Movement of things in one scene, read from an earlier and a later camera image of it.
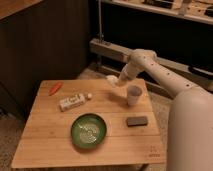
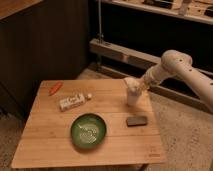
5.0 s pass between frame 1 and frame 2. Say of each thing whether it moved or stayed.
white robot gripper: moved
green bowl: stayed
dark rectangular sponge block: stayed
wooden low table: stayed
